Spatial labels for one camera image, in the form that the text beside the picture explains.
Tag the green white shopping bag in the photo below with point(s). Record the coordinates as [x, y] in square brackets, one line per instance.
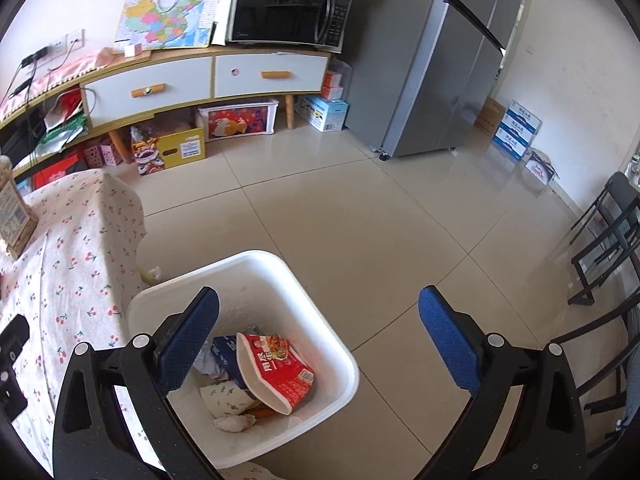
[62, 132]

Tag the red cloth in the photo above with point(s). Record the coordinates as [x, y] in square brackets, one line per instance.
[67, 100]

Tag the black microwave oven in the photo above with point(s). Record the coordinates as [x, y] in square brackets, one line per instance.
[280, 10]

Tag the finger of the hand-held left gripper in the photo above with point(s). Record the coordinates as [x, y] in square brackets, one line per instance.
[14, 335]
[12, 390]

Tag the flat red gift box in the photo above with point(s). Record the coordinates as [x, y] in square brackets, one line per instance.
[55, 172]

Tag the orange peel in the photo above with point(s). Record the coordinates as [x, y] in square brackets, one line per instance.
[262, 411]

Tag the brown cardboard box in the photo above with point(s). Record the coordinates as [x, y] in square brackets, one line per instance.
[489, 115]

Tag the long white wooden cabinet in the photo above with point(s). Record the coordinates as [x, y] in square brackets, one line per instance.
[175, 80]

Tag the red rabbit print box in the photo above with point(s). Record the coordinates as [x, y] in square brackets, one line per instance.
[235, 122]

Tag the black metal chair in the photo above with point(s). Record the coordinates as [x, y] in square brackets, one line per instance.
[600, 325]
[607, 240]

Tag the red instant noodle bowl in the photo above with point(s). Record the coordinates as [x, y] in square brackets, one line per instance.
[280, 370]

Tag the pink gift box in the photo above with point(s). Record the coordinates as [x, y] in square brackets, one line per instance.
[102, 154]

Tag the colourful map board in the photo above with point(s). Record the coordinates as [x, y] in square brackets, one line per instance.
[160, 20]

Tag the crumpled white tissue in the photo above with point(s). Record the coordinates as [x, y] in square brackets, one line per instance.
[232, 422]

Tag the white wall socket strip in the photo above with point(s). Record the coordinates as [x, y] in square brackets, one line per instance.
[70, 42]

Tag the white printed paper cup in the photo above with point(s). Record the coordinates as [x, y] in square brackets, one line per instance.
[225, 397]

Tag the white paper bag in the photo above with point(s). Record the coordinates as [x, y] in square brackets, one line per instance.
[226, 10]

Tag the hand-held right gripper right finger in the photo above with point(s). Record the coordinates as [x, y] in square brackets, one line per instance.
[445, 330]

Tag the white plastic bin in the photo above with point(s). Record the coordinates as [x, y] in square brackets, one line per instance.
[320, 350]

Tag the small white box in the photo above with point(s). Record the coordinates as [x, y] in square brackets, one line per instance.
[133, 51]

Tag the pink lace cloth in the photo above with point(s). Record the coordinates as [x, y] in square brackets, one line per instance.
[65, 70]

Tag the blue white drink carton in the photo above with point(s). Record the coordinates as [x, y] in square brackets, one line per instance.
[517, 130]
[510, 145]
[525, 112]

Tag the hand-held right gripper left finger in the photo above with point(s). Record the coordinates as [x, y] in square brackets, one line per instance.
[190, 340]

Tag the grey tissue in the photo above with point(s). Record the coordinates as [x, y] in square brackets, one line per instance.
[207, 365]

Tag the orange white carton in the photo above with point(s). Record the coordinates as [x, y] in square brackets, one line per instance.
[334, 85]

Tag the clear plastic snack jar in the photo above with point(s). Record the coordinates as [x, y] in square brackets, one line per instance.
[15, 215]

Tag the small printed open box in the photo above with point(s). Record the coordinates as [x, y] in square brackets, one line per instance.
[541, 166]

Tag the blue tissue box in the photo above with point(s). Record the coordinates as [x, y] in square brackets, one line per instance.
[225, 355]

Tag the grey refrigerator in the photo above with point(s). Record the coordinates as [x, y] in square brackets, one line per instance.
[425, 85]

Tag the yellow tiger print box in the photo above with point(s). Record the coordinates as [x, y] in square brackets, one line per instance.
[185, 150]

